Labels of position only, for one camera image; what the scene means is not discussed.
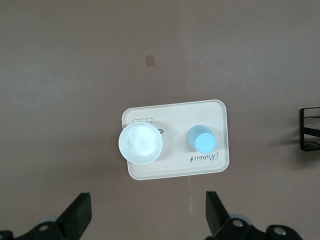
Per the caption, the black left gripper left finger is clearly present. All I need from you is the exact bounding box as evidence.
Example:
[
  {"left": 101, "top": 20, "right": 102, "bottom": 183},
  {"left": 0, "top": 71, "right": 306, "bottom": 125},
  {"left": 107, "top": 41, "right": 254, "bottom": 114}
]
[{"left": 0, "top": 192, "right": 93, "bottom": 240}]

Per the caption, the beige rectangular rabbit tray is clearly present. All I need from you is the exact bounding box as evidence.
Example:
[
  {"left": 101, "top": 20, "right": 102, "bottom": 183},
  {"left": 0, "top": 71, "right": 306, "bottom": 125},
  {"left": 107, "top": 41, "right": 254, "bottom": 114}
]
[{"left": 121, "top": 99, "right": 230, "bottom": 181}]

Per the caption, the white bowl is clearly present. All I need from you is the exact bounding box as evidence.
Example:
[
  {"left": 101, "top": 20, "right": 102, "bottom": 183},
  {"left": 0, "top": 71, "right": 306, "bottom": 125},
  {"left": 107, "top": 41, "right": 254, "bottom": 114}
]
[{"left": 118, "top": 121, "right": 164, "bottom": 166}]

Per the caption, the black wire rack wooden handle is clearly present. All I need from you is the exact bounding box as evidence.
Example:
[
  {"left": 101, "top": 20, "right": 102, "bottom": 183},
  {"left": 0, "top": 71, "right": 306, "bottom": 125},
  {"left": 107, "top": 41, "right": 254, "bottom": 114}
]
[{"left": 298, "top": 106, "right": 320, "bottom": 152}]

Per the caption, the light blue cup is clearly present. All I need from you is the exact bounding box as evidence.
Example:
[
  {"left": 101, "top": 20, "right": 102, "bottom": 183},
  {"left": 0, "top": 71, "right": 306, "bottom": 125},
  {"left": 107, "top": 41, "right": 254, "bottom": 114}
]
[{"left": 186, "top": 124, "right": 216, "bottom": 154}]

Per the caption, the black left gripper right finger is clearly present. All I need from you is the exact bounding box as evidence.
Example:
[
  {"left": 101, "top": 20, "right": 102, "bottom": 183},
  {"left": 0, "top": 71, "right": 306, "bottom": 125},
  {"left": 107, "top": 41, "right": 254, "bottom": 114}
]
[{"left": 205, "top": 191, "right": 304, "bottom": 240}]

